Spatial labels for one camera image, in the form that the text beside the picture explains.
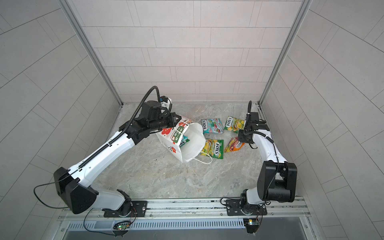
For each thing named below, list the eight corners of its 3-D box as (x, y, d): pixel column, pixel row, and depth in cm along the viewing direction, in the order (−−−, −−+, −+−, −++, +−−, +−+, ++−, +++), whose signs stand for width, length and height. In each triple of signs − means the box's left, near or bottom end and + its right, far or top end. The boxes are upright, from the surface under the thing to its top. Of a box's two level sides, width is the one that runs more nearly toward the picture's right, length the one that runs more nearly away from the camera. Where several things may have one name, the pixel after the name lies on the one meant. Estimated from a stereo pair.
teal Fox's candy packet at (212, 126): (201, 133, 101) (201, 131, 99) (201, 120, 108) (201, 118, 106) (222, 133, 101) (223, 131, 99) (221, 120, 108) (221, 118, 106)
